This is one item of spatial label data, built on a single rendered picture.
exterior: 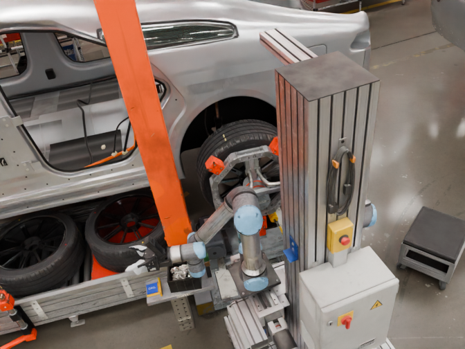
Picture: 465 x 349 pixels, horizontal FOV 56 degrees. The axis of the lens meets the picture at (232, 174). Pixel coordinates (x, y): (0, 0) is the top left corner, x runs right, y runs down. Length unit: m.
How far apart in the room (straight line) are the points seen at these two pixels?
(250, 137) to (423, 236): 1.41
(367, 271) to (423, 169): 2.59
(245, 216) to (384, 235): 2.08
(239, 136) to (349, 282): 1.24
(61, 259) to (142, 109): 1.46
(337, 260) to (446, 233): 1.61
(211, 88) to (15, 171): 1.36
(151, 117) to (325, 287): 1.14
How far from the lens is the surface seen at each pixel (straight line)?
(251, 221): 1.80
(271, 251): 3.35
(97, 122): 3.74
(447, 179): 4.32
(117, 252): 3.11
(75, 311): 3.38
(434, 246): 3.25
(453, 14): 4.67
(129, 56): 2.07
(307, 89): 1.39
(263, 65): 2.79
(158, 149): 2.32
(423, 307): 3.35
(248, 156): 2.63
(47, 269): 3.25
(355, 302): 1.82
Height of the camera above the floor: 2.71
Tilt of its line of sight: 40 degrees down
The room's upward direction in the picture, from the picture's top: 8 degrees counter-clockwise
